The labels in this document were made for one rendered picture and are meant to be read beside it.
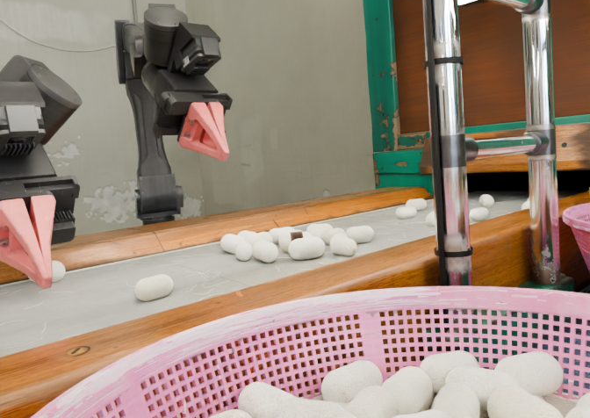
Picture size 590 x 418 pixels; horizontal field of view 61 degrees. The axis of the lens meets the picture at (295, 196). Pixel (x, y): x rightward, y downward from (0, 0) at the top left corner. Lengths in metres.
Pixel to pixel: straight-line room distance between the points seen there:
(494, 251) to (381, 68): 0.71
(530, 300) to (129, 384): 0.19
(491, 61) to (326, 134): 1.37
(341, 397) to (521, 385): 0.08
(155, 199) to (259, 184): 1.67
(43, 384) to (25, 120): 0.30
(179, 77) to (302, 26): 1.73
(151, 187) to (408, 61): 0.57
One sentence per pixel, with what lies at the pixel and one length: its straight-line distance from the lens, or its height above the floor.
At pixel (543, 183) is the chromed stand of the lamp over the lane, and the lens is 0.49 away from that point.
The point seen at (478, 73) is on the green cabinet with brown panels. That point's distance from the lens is 1.00.
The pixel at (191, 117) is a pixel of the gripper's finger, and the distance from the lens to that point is 0.67.
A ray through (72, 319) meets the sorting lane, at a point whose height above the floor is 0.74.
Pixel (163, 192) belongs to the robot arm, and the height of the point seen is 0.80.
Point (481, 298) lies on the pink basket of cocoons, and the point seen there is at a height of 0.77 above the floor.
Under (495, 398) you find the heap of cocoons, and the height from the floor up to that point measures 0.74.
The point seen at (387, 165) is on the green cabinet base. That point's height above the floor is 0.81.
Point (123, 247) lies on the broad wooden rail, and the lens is 0.63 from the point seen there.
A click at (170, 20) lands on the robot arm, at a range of 0.72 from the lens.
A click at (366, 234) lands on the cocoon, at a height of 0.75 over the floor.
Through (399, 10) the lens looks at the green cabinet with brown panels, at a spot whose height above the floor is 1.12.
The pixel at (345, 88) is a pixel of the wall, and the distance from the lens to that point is 2.21.
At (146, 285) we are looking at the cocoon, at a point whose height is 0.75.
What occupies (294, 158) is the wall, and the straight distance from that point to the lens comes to 2.41.
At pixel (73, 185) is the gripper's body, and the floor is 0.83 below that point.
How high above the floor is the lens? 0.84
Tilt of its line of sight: 5 degrees down
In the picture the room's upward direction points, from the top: 4 degrees counter-clockwise
